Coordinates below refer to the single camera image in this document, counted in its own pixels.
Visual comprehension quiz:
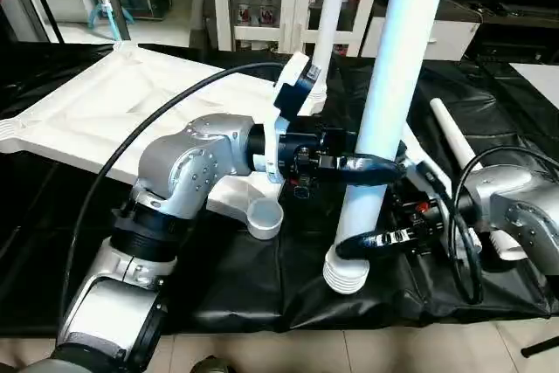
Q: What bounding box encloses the white plastic table leg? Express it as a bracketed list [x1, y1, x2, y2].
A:
[309, 0, 352, 114]
[428, 97, 528, 262]
[400, 139, 439, 183]
[322, 0, 453, 296]

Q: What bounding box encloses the white plastic table top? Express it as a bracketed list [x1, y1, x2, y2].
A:
[0, 39, 326, 242]

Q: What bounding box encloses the black plastic mat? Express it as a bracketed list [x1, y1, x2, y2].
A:
[0, 39, 559, 335]

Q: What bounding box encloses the white drawer unit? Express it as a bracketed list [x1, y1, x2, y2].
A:
[360, 13, 481, 65]

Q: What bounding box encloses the black metal table leg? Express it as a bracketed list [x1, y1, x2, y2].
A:
[521, 336, 559, 359]

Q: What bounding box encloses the light blue plastic object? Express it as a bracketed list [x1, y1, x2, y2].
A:
[87, 2, 136, 30]

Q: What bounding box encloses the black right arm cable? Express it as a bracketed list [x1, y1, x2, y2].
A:
[418, 144, 559, 306]

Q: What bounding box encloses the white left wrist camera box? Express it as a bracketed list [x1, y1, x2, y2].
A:
[260, 52, 322, 185]

